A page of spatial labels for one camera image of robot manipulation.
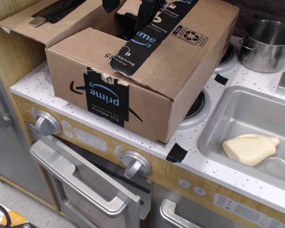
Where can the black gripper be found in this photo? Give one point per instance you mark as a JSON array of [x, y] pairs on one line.
[[145, 16]]

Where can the brown Amazon cardboard box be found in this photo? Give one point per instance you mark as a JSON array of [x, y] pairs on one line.
[[146, 84]]

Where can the silver metal bar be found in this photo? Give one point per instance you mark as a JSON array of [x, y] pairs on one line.
[[36, 22]]

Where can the grey rear stove burner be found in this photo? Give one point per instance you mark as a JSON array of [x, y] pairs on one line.
[[228, 61]]

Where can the grey stove burner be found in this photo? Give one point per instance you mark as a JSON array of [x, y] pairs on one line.
[[228, 61], [198, 111]]

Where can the black tape piece rear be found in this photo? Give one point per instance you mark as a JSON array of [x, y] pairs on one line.
[[221, 79]]

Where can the black tape piece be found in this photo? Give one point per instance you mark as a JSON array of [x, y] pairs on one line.
[[176, 154], [221, 79]]

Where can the grey front stove burner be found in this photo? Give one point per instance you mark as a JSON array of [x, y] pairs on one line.
[[198, 111]]

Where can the silver left stove knob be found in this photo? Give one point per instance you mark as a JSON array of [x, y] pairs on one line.
[[46, 124]]

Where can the silver stove knob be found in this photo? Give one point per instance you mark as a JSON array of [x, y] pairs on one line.
[[46, 124], [134, 164]]

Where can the silver toy sink basin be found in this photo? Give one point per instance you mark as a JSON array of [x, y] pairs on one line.
[[242, 111]]

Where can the stainless steel pot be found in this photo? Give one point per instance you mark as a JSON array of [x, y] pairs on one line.
[[263, 46]]

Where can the black tape piece front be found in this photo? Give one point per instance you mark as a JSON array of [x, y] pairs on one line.
[[176, 154]]

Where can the silver right stove knob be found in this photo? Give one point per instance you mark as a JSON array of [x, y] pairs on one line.
[[134, 164]]

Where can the cream toy detergent bottle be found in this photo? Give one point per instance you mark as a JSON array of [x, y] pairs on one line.
[[250, 149]]

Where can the silver toy fridge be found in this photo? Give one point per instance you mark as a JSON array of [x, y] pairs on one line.
[[17, 167]]

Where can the silver toy oven door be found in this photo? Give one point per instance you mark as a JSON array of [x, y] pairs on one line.
[[86, 194]]

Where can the silver dishwasher door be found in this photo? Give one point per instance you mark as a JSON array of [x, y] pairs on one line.
[[170, 210]]

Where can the orange object on floor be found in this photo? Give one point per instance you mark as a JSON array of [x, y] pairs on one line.
[[16, 218]]

